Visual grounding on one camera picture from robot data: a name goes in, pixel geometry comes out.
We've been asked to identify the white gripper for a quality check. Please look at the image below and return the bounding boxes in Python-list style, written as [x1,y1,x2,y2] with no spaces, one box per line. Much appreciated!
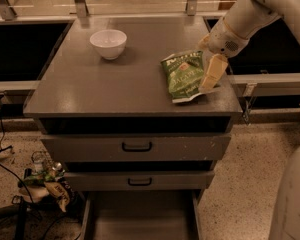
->
[197,19,249,93]

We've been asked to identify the green jalapeno chip bag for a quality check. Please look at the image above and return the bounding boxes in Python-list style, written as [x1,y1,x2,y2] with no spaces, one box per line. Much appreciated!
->
[161,50,207,103]

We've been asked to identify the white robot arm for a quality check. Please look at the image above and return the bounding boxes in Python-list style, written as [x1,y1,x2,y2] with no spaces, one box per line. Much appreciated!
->
[199,0,300,240]

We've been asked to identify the grey top drawer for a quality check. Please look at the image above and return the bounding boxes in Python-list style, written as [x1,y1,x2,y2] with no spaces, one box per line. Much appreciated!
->
[42,134,231,163]

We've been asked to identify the grey middle drawer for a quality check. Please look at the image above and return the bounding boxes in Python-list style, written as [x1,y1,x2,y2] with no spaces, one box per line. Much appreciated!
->
[65,171,214,191]

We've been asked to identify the grey drawer cabinet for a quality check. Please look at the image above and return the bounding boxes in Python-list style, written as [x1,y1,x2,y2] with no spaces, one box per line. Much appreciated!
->
[22,15,243,240]

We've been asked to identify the grey open bottom drawer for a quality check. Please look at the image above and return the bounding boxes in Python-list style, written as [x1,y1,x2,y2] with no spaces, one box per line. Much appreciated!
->
[79,190,203,240]

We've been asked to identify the white ceramic bowl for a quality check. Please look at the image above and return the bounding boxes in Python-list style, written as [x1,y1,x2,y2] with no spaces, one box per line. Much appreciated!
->
[89,29,127,60]

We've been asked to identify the clear plastic bottle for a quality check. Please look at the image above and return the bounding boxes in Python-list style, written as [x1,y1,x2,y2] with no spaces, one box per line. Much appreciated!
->
[31,151,45,174]

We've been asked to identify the pile of snack bags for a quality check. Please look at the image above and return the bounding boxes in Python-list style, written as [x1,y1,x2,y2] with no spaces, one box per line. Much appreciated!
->
[18,170,76,212]

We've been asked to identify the black floor cable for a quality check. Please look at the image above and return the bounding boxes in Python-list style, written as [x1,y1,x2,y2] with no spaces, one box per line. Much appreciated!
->
[0,92,44,240]

